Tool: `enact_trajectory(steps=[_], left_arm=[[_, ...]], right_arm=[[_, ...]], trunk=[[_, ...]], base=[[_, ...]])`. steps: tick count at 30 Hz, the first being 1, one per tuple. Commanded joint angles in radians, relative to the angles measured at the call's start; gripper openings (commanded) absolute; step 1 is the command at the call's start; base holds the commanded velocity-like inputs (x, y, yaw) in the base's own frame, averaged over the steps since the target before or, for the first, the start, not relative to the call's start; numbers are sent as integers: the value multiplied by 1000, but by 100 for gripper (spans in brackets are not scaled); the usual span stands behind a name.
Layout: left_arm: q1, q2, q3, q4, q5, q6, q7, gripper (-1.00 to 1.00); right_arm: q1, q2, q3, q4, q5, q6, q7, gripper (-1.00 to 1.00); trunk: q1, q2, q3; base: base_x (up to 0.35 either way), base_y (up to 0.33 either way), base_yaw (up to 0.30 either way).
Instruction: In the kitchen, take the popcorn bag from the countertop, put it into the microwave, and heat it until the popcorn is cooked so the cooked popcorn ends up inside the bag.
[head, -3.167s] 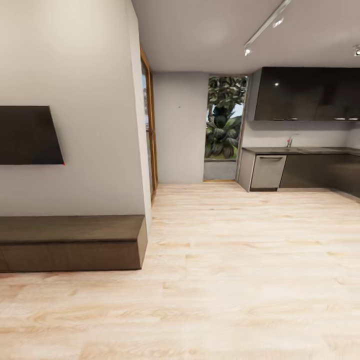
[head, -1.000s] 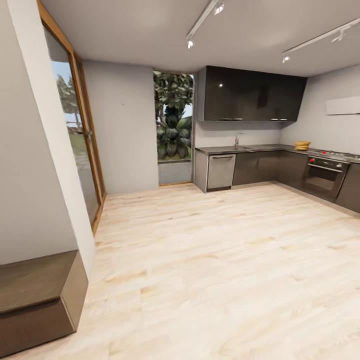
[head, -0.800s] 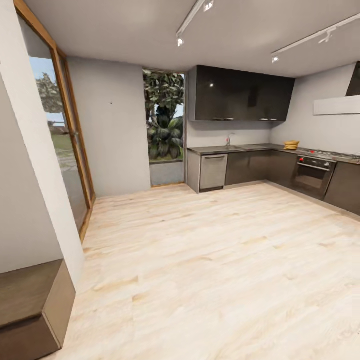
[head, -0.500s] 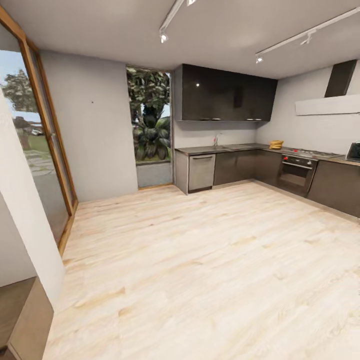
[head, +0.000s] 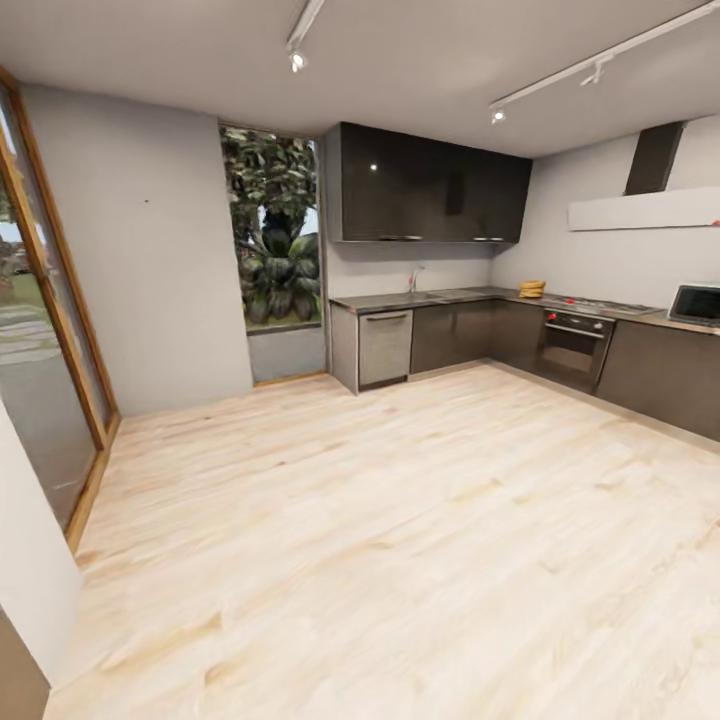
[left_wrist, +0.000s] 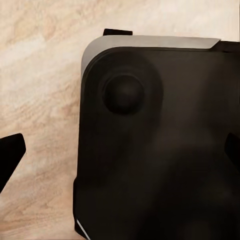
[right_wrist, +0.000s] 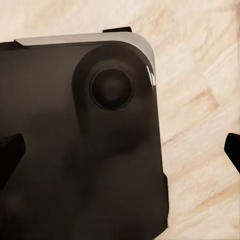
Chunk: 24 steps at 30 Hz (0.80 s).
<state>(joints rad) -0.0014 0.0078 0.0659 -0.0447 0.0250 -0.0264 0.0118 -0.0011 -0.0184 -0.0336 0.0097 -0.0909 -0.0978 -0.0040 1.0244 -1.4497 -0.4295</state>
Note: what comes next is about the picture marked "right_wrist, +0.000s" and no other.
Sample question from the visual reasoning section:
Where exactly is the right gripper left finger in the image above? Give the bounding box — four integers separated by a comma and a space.
0, 133, 26, 193

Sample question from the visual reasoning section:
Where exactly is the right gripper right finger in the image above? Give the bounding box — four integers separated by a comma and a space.
224, 133, 240, 172

